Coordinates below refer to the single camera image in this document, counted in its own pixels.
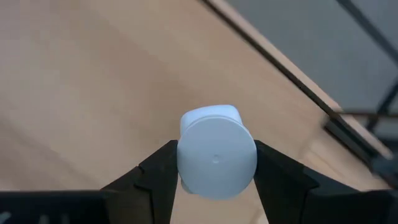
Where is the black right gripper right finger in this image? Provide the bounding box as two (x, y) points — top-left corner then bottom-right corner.
(254, 140), (358, 224)

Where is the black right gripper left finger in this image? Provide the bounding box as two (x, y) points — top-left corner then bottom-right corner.
(101, 139), (178, 224)

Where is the small white medicine bottle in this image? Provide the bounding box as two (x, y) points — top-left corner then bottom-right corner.
(176, 104), (258, 200)

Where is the wooden shelf black metal frame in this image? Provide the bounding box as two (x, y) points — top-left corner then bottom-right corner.
(0, 0), (398, 224)

